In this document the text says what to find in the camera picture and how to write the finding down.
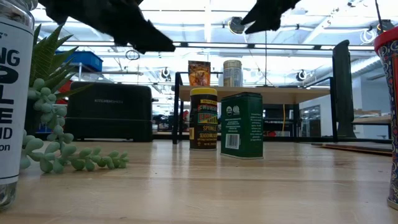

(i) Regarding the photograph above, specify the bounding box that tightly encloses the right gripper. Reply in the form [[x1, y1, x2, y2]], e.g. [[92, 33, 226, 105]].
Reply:
[[241, 0, 301, 35]]

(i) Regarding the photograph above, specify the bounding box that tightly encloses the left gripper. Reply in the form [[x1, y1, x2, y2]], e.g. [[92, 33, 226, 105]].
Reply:
[[39, 0, 177, 54]]

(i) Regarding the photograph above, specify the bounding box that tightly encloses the orange brown spice pouch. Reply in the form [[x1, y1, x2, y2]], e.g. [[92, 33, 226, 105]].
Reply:
[[187, 60, 212, 87]]

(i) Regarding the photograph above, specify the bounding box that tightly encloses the dark green spice tin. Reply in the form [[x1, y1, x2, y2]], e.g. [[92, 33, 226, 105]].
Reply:
[[220, 91, 265, 161]]

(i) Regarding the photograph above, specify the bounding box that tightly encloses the yellow-lid onion seasoning jar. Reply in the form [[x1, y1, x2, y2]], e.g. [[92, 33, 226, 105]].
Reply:
[[189, 87, 219, 152]]

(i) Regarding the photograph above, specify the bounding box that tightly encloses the white round lid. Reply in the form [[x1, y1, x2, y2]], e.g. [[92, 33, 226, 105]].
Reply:
[[0, 0, 35, 212]]

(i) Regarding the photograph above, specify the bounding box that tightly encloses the blue shelf bin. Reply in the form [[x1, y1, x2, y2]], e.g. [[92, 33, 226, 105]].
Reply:
[[55, 50, 104, 73]]

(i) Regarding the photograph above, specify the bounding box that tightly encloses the wooden shelf with black legs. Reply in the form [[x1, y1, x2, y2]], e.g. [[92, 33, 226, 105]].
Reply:
[[172, 71, 339, 145]]

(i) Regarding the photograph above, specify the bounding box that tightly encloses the black toaster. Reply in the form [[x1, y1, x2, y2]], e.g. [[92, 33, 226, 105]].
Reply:
[[64, 81, 154, 143]]

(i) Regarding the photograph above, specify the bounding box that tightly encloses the potted artificial succulent plant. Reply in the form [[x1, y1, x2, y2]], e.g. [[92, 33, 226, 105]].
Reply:
[[19, 24, 130, 174]]

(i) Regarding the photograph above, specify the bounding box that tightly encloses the canyon landscape print book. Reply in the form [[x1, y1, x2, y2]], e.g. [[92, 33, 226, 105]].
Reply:
[[310, 142, 393, 157]]

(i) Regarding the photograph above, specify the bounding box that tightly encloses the black aluminium table frame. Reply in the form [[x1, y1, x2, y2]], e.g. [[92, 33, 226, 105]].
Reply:
[[152, 130, 393, 144]]

